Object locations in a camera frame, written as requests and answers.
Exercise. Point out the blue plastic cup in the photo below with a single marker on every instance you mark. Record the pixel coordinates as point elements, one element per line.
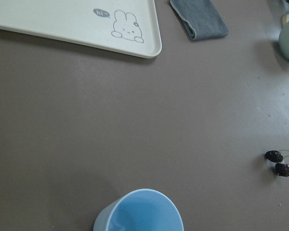
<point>140,210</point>

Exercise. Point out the cream rabbit tray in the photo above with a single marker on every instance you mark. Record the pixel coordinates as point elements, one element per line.
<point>124,26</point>

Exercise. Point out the grey folded cloth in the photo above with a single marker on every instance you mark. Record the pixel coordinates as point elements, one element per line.
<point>200,18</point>

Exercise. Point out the dark cherry pair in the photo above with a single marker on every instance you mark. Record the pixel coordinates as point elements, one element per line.
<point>278,157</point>

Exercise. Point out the wooden mug tree stand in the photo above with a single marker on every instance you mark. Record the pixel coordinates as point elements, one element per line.
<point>285,19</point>

